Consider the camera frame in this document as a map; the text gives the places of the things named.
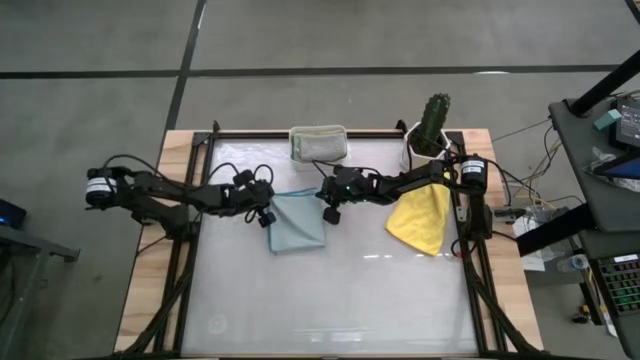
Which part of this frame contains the yellow microfiber towel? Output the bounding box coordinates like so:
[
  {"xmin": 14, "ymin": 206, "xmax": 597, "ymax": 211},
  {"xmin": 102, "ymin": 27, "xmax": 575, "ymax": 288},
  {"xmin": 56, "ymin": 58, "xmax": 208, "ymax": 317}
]
[{"xmin": 384, "ymin": 182, "xmax": 452, "ymax": 257}]

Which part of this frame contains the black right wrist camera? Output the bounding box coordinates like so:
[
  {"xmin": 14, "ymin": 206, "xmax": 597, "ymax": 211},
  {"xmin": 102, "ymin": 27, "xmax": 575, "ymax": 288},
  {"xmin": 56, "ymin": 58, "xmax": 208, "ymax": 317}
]
[{"xmin": 323, "ymin": 180, "xmax": 351, "ymax": 206}]

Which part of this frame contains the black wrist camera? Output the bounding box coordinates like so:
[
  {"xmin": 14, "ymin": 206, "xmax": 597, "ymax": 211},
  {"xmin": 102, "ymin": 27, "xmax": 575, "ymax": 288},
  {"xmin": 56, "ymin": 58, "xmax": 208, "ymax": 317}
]
[
  {"xmin": 248, "ymin": 182, "xmax": 275, "ymax": 207},
  {"xmin": 323, "ymin": 180, "xmax": 351, "ymax": 206}
]

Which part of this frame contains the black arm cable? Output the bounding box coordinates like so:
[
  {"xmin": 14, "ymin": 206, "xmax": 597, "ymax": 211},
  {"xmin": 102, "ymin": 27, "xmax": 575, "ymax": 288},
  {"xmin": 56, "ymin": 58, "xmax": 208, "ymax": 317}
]
[
  {"xmin": 312, "ymin": 149, "xmax": 512, "ymax": 207},
  {"xmin": 102, "ymin": 153, "xmax": 276, "ymax": 225}
]

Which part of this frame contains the clear plastic bottle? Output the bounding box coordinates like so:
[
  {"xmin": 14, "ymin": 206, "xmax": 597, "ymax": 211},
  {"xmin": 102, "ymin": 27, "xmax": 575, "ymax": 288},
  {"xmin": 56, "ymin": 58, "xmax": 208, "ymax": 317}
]
[{"xmin": 556, "ymin": 253, "xmax": 591, "ymax": 274}]

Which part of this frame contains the small teal box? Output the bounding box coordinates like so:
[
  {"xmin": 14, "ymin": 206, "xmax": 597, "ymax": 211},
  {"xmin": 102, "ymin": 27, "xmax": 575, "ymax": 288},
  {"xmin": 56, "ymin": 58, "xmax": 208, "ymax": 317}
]
[{"xmin": 593, "ymin": 108, "xmax": 623, "ymax": 131}]

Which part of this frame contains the grey side cart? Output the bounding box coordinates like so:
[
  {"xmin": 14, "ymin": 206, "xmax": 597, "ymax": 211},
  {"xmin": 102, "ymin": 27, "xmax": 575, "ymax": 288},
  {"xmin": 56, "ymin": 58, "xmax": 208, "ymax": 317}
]
[{"xmin": 547, "ymin": 97, "xmax": 640, "ymax": 236}]

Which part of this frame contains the black crossbeam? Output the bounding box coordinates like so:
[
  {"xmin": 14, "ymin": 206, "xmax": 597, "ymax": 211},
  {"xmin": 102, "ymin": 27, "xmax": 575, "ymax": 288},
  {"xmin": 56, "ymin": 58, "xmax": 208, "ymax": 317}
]
[{"xmin": 514, "ymin": 202, "xmax": 596, "ymax": 257}]

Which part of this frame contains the black tablet screen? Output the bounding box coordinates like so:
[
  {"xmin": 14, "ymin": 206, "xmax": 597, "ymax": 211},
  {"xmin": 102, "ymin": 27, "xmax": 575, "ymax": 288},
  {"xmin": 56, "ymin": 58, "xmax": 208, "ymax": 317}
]
[{"xmin": 613, "ymin": 97, "xmax": 640, "ymax": 151}]

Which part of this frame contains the green microfiber towel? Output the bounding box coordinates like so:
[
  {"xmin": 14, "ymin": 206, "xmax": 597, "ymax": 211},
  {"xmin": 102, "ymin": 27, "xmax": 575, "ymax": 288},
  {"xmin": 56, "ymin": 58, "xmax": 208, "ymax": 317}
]
[{"xmin": 291, "ymin": 126, "xmax": 348, "ymax": 164}]

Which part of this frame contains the black stand pole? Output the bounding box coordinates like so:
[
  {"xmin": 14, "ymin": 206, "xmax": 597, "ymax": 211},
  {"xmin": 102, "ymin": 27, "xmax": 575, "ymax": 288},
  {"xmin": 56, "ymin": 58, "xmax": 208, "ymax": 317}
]
[{"xmin": 569, "ymin": 48, "xmax": 640, "ymax": 119}]

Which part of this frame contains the thin grey cable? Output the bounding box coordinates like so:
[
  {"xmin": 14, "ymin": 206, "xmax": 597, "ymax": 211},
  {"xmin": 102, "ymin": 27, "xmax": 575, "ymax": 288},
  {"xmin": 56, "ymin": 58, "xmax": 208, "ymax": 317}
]
[{"xmin": 492, "ymin": 118, "xmax": 552, "ymax": 144}]

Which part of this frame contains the green cactus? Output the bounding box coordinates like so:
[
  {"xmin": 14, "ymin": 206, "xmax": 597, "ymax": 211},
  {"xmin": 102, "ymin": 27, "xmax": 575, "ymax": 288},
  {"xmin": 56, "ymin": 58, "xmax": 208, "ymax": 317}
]
[{"xmin": 417, "ymin": 92, "xmax": 452, "ymax": 156}]

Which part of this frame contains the white glossy table mat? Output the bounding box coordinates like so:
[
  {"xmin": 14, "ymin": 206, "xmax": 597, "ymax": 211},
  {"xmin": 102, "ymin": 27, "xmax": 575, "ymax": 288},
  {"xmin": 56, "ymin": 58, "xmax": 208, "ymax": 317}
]
[{"xmin": 180, "ymin": 137, "xmax": 482, "ymax": 357}]

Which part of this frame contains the blue screen tablet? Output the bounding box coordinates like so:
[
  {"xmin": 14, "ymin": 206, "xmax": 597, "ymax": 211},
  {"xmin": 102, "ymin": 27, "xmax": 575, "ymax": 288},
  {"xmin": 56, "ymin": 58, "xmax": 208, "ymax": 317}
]
[{"xmin": 593, "ymin": 153, "xmax": 640, "ymax": 181}]

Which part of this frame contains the white paper sheet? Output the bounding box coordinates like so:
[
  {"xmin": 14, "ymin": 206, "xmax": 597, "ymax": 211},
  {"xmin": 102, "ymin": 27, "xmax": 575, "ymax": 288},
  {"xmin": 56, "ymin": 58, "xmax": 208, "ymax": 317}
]
[{"xmin": 512, "ymin": 214, "xmax": 547, "ymax": 274}]

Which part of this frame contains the black device with blue light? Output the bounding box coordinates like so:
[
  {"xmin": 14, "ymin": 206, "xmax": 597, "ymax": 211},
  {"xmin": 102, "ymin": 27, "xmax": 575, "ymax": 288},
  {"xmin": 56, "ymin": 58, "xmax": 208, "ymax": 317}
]
[{"xmin": 0, "ymin": 198, "xmax": 28, "ymax": 231}]

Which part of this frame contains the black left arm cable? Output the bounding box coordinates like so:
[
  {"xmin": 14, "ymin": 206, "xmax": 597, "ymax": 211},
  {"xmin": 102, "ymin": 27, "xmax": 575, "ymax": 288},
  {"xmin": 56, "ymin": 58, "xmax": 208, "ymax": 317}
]
[{"xmin": 102, "ymin": 153, "xmax": 276, "ymax": 225}]

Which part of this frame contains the white plastic bin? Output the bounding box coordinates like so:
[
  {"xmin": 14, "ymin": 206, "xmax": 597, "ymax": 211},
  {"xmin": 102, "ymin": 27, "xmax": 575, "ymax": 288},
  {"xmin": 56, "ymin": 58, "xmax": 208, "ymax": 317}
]
[{"xmin": 288, "ymin": 124, "xmax": 350, "ymax": 173}]

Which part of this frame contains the grey metal stand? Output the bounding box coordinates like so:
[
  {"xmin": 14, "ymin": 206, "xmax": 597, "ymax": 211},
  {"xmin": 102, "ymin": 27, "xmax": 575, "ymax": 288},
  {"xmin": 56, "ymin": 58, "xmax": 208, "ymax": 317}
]
[{"xmin": 0, "ymin": 223, "xmax": 81, "ymax": 360}]

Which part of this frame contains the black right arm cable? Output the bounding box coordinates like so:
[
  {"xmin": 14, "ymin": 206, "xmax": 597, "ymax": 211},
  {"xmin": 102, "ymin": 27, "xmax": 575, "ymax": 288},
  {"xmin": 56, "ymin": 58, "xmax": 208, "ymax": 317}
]
[{"xmin": 312, "ymin": 149, "xmax": 512, "ymax": 207}]

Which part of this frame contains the laptop with backlit keyboard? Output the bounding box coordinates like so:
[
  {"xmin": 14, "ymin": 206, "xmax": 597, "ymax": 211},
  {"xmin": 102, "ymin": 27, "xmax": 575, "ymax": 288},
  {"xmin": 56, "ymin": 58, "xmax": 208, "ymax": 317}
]
[{"xmin": 589, "ymin": 252, "xmax": 640, "ymax": 360}]

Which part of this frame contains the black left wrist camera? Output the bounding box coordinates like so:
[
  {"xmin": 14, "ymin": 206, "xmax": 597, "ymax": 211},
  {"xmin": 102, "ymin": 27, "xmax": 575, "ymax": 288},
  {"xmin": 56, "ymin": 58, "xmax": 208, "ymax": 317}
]
[{"xmin": 248, "ymin": 182, "xmax": 275, "ymax": 207}]

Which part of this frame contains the clear plastic bag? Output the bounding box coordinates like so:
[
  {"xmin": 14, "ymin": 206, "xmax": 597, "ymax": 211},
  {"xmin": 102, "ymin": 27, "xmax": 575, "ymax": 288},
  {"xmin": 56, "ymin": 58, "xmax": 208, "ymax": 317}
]
[{"xmin": 588, "ymin": 146, "xmax": 640, "ymax": 194}]

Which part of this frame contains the light blue microfiber towel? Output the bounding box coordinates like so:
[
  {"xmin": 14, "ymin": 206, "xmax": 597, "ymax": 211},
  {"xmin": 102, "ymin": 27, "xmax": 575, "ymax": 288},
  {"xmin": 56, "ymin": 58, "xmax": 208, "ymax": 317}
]
[{"xmin": 267, "ymin": 188, "xmax": 327, "ymax": 255}]

